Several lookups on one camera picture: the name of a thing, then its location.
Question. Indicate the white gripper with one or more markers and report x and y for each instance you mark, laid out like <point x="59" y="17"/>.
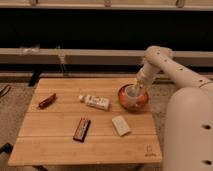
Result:
<point x="144" y="78"/>

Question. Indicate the white ceramic cup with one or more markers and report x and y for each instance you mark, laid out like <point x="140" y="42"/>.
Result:
<point x="131" y="99"/>

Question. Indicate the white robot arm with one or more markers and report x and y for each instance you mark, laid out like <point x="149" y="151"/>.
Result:
<point x="188" y="135"/>

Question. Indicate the orange ceramic bowl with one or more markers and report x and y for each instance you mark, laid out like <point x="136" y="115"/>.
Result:
<point x="143" y="99"/>

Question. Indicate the white tube with label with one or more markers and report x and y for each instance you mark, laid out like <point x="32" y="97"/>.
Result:
<point x="96" y="102"/>

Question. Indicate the white soap bar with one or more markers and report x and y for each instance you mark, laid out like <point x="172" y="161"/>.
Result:
<point x="121" y="125"/>

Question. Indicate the wooden folding table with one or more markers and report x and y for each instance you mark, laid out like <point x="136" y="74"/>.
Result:
<point x="46" y="135"/>

